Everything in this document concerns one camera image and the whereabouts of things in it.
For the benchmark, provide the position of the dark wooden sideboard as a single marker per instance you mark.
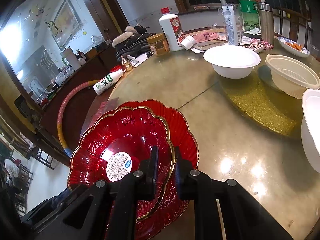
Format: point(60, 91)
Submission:
point(75, 80)

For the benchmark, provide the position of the white milk bottle green label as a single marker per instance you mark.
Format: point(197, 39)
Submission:
point(106, 83)

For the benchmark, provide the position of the white liquor bottle red cap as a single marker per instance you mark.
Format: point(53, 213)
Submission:
point(170, 32)

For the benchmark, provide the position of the wooden chair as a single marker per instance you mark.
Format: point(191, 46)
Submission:
point(295, 17)

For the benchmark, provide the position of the peanut butter jar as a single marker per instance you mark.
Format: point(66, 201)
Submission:
point(158, 46)

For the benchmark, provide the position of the steel thermos flask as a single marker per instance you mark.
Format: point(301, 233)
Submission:
point(266, 22)

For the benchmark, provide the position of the white plastic bag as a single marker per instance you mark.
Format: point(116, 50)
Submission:
point(64, 75)

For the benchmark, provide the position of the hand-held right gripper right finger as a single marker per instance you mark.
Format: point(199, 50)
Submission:
point(177, 178)

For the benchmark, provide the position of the small printed packet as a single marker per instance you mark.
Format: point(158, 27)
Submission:
point(256, 47)

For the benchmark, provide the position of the pink hula hoop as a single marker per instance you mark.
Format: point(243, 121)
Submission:
point(63, 110)

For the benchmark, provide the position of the small red lid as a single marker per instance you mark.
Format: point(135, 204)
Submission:
point(116, 68)

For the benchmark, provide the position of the framed wall painting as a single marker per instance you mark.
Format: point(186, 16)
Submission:
point(66, 20)

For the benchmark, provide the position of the pink sliced meat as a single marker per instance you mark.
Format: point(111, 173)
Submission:
point(207, 36)

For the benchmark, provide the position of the small brown bottle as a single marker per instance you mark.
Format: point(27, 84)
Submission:
point(81, 55)

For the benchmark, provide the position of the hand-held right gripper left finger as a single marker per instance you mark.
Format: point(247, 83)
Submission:
point(156, 166)

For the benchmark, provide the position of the green plastic bottle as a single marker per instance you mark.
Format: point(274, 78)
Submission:
point(248, 12)

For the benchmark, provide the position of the clear jar black lid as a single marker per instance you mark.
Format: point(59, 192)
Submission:
point(235, 1)

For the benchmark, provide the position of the black quilted fur-trimmed bag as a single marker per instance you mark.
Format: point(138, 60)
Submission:
point(132, 42)

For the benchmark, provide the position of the small white cup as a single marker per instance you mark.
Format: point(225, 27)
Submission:
point(187, 42)

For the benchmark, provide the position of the white tube package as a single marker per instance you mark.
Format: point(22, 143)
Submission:
point(231, 27)

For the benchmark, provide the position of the clear plastic bag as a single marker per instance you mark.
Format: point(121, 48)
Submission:
point(97, 39)

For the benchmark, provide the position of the cream plastic bowl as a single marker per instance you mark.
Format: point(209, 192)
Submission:
point(287, 87)
point(287, 62)

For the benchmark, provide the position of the worn book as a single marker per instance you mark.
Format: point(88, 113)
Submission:
point(210, 45)

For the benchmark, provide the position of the large red glass plate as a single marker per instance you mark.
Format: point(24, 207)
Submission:
point(181, 130)

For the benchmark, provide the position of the small red glass plate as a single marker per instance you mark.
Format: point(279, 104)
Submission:
point(120, 135)

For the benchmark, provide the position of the wooden door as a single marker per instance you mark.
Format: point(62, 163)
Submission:
point(100, 0)

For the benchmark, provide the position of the blue patterned plate with food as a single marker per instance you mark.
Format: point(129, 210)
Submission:
point(293, 47)

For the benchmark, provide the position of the small gold ornament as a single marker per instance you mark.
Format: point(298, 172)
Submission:
point(126, 63)

